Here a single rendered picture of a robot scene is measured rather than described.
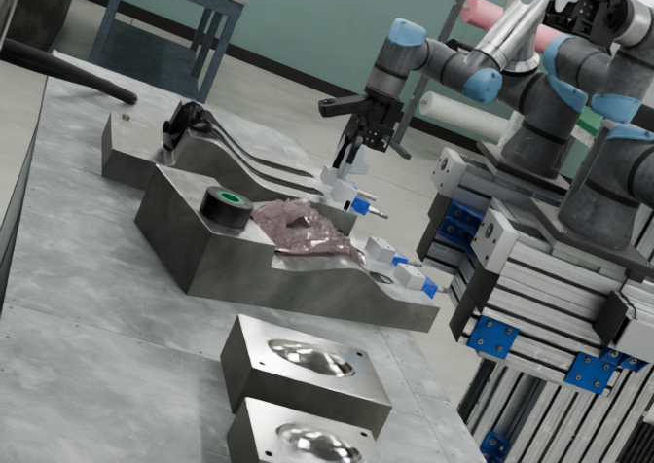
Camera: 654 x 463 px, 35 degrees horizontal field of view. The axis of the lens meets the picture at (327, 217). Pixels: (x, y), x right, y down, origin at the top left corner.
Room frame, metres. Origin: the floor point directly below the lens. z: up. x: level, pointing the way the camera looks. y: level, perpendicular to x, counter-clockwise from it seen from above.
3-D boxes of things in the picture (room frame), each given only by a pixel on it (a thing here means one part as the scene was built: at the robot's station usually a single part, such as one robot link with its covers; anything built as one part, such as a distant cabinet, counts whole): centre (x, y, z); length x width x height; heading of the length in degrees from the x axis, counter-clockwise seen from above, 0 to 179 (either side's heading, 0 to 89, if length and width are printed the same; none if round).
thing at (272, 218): (1.74, 0.03, 0.90); 0.26 x 0.18 x 0.08; 126
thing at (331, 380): (1.29, -0.06, 0.83); 0.20 x 0.15 x 0.07; 109
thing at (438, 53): (2.24, -0.07, 1.21); 0.11 x 0.11 x 0.08; 57
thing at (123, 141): (2.04, 0.22, 0.87); 0.50 x 0.26 x 0.14; 109
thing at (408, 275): (1.85, -0.22, 0.85); 0.13 x 0.05 x 0.05; 126
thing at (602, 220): (2.07, -0.50, 1.09); 0.15 x 0.15 x 0.10
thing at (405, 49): (2.17, 0.00, 1.21); 0.09 x 0.08 x 0.11; 147
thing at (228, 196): (1.57, 0.15, 0.93); 0.08 x 0.08 x 0.04
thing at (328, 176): (2.17, -0.02, 0.89); 0.13 x 0.05 x 0.05; 109
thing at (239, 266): (1.73, 0.03, 0.85); 0.50 x 0.26 x 0.11; 126
